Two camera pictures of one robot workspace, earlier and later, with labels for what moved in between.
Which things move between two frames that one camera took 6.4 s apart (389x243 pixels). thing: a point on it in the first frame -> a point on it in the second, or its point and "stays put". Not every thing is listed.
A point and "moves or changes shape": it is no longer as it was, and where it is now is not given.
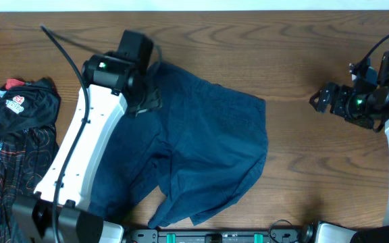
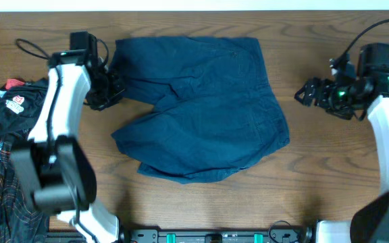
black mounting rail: (181, 235) stays put
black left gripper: (152, 97) -> (119, 88)
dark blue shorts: (204, 148) moves or changes shape
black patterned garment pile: (17, 143) stays put
